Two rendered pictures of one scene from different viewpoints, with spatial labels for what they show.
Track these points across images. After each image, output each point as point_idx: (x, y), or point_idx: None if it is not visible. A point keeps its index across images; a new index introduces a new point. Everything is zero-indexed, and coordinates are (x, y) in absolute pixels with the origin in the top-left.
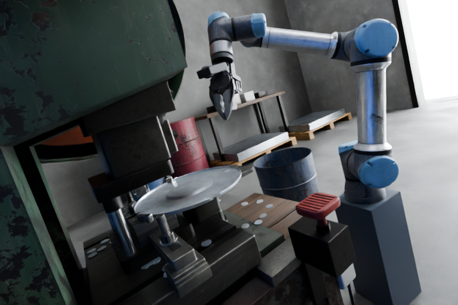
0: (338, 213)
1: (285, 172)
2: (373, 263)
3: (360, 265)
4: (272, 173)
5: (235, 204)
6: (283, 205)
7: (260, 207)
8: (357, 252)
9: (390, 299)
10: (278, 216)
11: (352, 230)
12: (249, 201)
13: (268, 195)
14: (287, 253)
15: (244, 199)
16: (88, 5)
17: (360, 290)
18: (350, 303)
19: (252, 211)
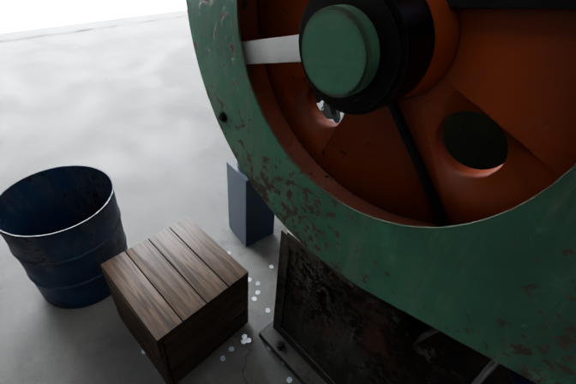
0: (249, 189)
1: (112, 207)
2: (268, 207)
3: (256, 219)
4: (99, 220)
5: (123, 292)
6: (184, 231)
7: (166, 256)
8: (257, 210)
9: (273, 224)
10: (207, 237)
11: (258, 195)
12: (134, 270)
13: (134, 246)
14: None
15: (113, 279)
16: None
17: (250, 241)
18: (257, 253)
19: (171, 266)
